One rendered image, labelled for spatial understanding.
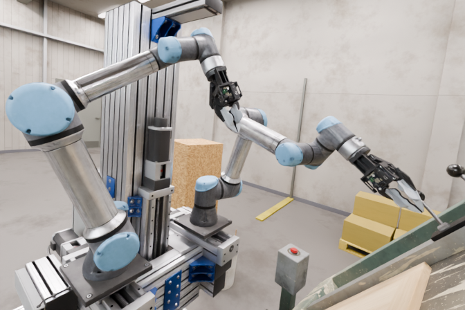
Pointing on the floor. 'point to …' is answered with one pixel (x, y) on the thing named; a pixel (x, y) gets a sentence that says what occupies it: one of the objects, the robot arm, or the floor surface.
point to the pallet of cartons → (377, 223)
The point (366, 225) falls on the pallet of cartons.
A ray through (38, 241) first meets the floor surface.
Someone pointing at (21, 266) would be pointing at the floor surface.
